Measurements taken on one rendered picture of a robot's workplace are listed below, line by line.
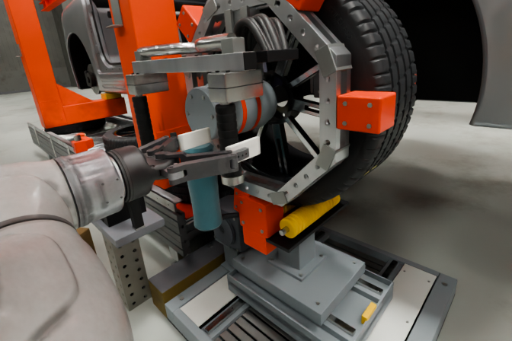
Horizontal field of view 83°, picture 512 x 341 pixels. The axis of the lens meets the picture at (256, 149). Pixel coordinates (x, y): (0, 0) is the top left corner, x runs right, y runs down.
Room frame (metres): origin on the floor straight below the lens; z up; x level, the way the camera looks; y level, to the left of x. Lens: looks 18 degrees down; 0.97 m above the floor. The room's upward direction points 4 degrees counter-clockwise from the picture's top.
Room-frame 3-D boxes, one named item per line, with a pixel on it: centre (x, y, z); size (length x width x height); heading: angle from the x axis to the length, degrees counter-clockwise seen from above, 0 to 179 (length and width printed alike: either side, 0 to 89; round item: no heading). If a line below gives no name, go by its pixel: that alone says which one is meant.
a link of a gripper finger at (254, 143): (0.45, 0.02, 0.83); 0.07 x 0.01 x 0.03; 135
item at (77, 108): (2.72, 1.46, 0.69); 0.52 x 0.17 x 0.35; 135
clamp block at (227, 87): (0.53, 0.03, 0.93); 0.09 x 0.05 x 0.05; 135
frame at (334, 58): (0.80, 0.00, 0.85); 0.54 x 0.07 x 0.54; 45
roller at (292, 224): (0.78, -0.16, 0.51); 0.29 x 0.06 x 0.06; 135
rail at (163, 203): (2.03, 1.20, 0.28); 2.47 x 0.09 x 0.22; 45
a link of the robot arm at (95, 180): (0.35, 0.21, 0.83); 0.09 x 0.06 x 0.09; 45
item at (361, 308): (0.89, -0.15, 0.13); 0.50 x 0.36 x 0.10; 45
